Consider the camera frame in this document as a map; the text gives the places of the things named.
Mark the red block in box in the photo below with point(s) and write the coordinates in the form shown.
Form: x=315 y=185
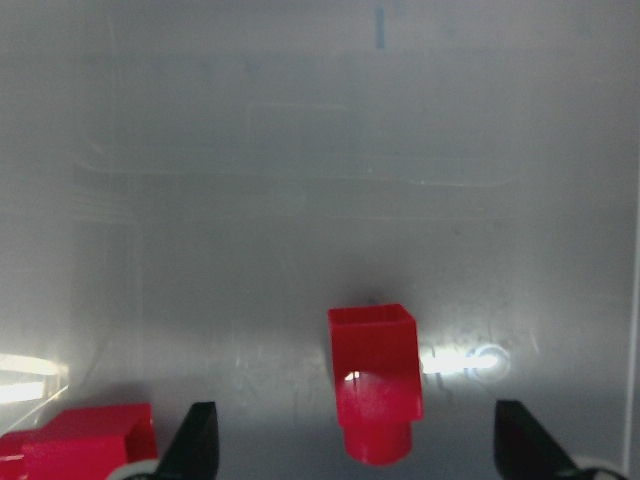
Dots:
x=84 y=443

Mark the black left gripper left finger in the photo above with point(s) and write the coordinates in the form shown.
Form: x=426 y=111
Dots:
x=194 y=452

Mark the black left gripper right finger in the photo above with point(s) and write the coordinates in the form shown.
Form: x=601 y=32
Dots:
x=524 y=449

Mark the red block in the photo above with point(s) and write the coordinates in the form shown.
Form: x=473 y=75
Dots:
x=84 y=443
x=377 y=380

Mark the clear plastic storage box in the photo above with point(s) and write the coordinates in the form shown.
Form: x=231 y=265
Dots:
x=188 y=187

